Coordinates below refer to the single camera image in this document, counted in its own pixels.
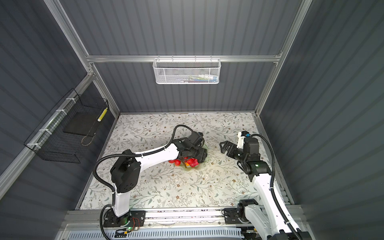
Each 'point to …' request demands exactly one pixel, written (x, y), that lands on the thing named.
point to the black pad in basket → (83, 123)
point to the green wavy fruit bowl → (190, 168)
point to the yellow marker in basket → (102, 114)
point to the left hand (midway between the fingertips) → (203, 153)
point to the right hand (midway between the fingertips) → (228, 147)
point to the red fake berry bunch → (191, 162)
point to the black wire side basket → (65, 134)
